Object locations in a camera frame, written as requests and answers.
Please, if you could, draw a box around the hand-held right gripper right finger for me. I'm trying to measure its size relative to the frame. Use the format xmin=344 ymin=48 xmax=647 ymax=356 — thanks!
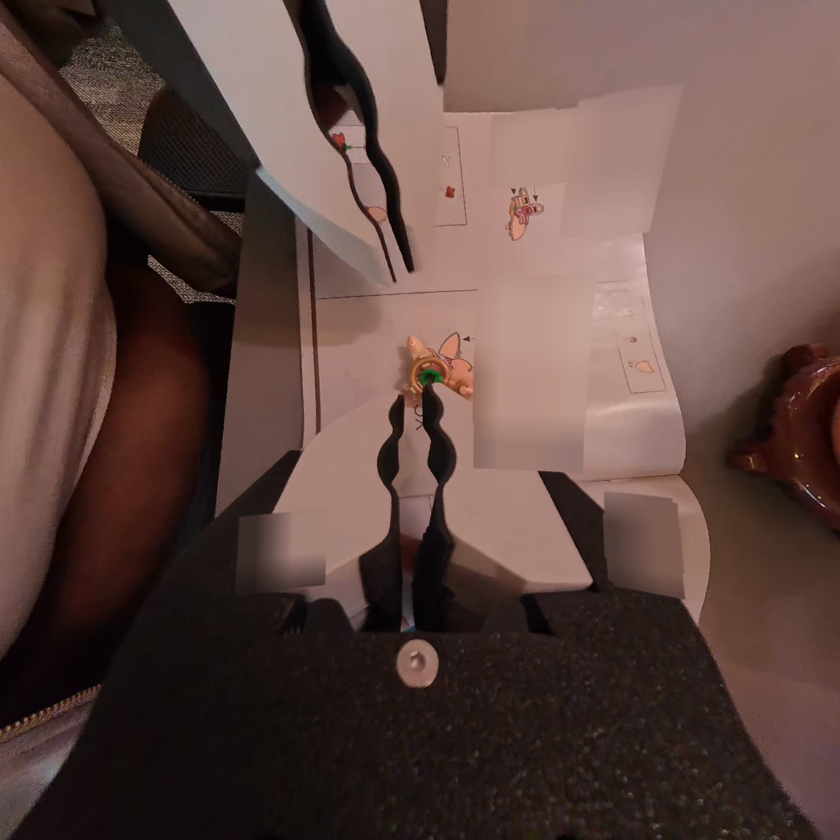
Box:
xmin=413 ymin=382 xmax=596 ymax=631

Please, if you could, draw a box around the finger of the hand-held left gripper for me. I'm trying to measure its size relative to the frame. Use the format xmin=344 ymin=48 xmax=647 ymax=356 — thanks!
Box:
xmin=302 ymin=0 xmax=447 ymax=273
xmin=167 ymin=0 xmax=398 ymax=284

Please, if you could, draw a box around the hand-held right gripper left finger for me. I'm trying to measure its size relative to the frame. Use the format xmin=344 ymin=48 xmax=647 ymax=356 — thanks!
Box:
xmin=272 ymin=392 xmax=404 ymax=631

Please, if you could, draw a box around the small tan brick toy piece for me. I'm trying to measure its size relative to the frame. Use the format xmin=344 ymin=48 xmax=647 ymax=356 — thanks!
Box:
xmin=399 ymin=333 xmax=475 ymax=403

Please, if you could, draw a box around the white desk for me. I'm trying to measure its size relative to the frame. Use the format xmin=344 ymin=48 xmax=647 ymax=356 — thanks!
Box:
xmin=217 ymin=0 xmax=840 ymax=840

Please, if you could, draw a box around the black mesh chair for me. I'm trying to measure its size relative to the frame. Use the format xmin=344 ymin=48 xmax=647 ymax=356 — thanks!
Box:
xmin=134 ymin=88 xmax=258 ymax=214

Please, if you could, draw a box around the brick toy instruction booklet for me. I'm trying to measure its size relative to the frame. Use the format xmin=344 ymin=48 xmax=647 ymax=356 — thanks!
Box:
xmin=305 ymin=108 xmax=713 ymax=595

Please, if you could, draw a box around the dark brown garment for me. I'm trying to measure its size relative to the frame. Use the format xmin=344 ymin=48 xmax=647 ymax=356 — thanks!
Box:
xmin=0 ymin=259 xmax=217 ymax=729

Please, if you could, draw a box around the brown glossy brick stand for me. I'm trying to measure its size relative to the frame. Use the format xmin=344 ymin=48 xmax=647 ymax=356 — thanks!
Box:
xmin=727 ymin=344 xmax=840 ymax=549

